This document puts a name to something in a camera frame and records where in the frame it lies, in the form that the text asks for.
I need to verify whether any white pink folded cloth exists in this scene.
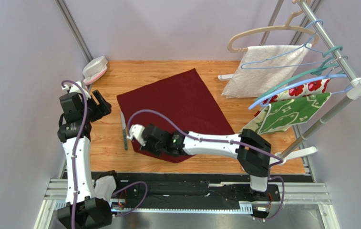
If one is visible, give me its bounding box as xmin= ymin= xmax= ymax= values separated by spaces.
xmin=82 ymin=56 xmax=108 ymax=85

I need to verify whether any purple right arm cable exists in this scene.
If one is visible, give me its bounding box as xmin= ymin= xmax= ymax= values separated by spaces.
xmin=127 ymin=109 xmax=286 ymax=222

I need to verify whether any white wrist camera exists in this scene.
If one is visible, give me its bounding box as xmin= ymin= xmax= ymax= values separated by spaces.
xmin=68 ymin=81 xmax=91 ymax=99
xmin=126 ymin=124 xmax=145 ymax=144

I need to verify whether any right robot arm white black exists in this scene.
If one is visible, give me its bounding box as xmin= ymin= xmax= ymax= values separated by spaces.
xmin=130 ymin=124 xmax=271 ymax=193

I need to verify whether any dark red cloth napkin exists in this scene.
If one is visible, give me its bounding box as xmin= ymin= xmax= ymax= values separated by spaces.
xmin=116 ymin=68 xmax=236 ymax=164

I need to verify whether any green white patterned cloth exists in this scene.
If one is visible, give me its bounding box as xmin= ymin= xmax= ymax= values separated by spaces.
xmin=242 ymin=93 xmax=331 ymax=135

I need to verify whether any red flower patterned cloth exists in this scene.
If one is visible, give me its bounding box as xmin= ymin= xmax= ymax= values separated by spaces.
xmin=260 ymin=79 xmax=330 ymax=107

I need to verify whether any beige clothes hanger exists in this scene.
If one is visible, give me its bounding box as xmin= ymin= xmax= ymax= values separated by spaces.
xmin=227 ymin=10 xmax=320 ymax=53

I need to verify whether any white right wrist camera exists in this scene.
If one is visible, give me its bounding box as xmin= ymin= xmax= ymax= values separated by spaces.
xmin=126 ymin=124 xmax=145 ymax=144

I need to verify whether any teal clothes hanger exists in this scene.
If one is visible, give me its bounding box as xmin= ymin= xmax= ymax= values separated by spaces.
xmin=255 ymin=45 xmax=343 ymax=101

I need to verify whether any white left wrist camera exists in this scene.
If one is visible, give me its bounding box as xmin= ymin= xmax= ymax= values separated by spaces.
xmin=68 ymin=81 xmax=91 ymax=99

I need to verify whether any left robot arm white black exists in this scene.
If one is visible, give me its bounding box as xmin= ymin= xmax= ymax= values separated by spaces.
xmin=57 ymin=89 xmax=117 ymax=229

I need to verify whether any white textured hanging cloth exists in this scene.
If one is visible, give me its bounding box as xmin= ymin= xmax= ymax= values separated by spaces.
xmin=221 ymin=44 xmax=312 ymax=99

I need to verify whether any silver white clothes rack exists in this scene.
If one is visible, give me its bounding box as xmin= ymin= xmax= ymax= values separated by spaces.
xmin=227 ymin=0 xmax=361 ymax=167

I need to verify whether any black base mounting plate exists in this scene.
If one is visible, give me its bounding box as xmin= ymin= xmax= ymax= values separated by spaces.
xmin=62 ymin=171 xmax=314 ymax=212

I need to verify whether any blue clothes hanger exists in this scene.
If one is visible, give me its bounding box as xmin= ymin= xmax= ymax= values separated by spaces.
xmin=248 ymin=74 xmax=347 ymax=110

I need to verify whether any light blue wire hanger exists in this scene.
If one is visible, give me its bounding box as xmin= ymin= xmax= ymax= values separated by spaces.
xmin=239 ymin=24 xmax=320 ymax=70

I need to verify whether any green handled table knife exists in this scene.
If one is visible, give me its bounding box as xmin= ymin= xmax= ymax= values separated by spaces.
xmin=120 ymin=111 xmax=128 ymax=150

